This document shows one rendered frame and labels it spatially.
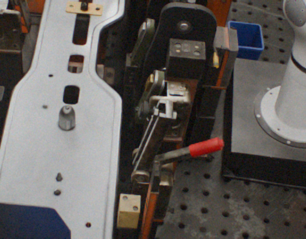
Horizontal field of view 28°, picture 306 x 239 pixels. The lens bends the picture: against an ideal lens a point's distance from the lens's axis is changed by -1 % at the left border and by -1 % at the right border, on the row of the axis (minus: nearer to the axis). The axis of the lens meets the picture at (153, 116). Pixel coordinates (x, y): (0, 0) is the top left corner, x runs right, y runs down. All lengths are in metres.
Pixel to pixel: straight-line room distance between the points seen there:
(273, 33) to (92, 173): 0.98
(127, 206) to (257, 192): 0.58
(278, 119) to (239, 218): 0.26
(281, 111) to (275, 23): 0.53
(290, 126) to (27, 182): 0.69
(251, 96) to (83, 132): 0.55
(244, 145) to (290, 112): 0.14
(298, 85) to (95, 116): 0.49
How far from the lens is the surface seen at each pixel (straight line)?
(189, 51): 1.18
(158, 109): 0.96
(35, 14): 1.85
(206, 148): 1.01
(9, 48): 1.42
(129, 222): 1.03
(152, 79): 1.15
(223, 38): 1.28
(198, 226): 1.44
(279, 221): 1.49
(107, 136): 1.17
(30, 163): 1.13
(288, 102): 1.47
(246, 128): 1.49
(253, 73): 1.64
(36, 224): 0.72
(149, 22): 1.25
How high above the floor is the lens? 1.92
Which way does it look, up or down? 49 degrees down
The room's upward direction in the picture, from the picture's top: 10 degrees clockwise
